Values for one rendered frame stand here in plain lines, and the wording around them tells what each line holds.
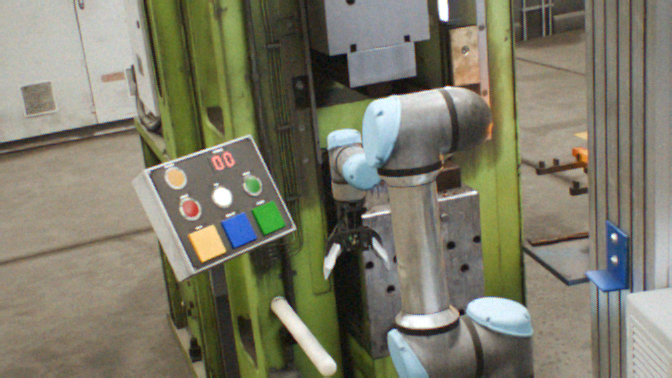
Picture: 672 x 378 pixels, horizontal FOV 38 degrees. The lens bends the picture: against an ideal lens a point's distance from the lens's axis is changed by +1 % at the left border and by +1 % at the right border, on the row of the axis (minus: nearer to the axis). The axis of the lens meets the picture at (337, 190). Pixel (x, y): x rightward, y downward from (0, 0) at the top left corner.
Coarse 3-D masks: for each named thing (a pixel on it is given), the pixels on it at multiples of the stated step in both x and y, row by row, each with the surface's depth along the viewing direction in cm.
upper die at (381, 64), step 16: (384, 48) 265; (400, 48) 266; (320, 64) 285; (336, 64) 271; (352, 64) 263; (368, 64) 264; (384, 64) 266; (400, 64) 268; (336, 80) 274; (352, 80) 264; (368, 80) 266; (384, 80) 267
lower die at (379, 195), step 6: (324, 156) 307; (324, 162) 301; (324, 168) 302; (330, 174) 298; (378, 186) 276; (384, 186) 276; (372, 192) 275; (378, 192) 276; (384, 192) 277; (366, 198) 275; (372, 198) 276; (378, 198) 277; (384, 198) 277; (366, 204) 276; (372, 204) 276; (378, 204) 277
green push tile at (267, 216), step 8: (256, 208) 247; (264, 208) 249; (272, 208) 250; (256, 216) 247; (264, 216) 248; (272, 216) 249; (280, 216) 251; (264, 224) 247; (272, 224) 248; (280, 224) 250; (264, 232) 246
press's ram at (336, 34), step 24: (312, 0) 264; (336, 0) 256; (360, 0) 259; (384, 0) 261; (408, 0) 263; (312, 24) 268; (336, 24) 258; (360, 24) 261; (384, 24) 263; (408, 24) 265; (312, 48) 273; (336, 48) 260; (360, 48) 262
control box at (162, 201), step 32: (192, 160) 242; (224, 160) 247; (256, 160) 253; (160, 192) 234; (192, 192) 239; (160, 224) 235; (192, 224) 236; (256, 224) 247; (288, 224) 252; (192, 256) 233; (224, 256) 238
